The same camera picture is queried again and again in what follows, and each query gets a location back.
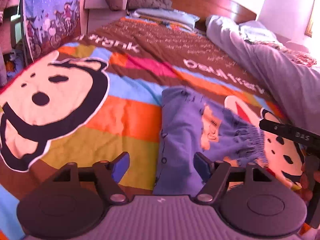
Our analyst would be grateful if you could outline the blue patterned children's pants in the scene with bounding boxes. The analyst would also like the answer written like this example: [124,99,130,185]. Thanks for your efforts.
[153,86,267,196]

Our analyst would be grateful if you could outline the person's right hand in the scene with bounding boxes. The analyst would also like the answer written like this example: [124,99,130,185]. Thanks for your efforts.
[299,164,313,202]

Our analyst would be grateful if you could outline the grey lilac duvet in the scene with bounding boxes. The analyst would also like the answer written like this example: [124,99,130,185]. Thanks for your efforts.
[206,15,319,134]

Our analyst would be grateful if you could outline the colourful paul frank bedspread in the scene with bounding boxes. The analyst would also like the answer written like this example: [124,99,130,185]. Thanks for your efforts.
[0,16,320,240]

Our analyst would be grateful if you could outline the light blue pillow by window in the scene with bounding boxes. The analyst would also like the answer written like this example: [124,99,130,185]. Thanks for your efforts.
[239,21,277,42]

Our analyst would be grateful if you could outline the grey bedside table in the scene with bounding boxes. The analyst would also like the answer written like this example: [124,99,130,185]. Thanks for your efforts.
[84,0,127,33]

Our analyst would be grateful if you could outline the wooden headboard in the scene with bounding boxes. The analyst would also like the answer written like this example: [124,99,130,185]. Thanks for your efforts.
[171,0,257,31]

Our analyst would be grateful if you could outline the blue dotted wardrobe curtain right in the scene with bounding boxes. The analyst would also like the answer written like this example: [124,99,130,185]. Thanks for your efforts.
[22,0,81,61]

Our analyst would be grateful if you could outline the picture frame on wall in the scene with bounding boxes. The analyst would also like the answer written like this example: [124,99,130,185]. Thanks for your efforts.
[305,0,316,37]

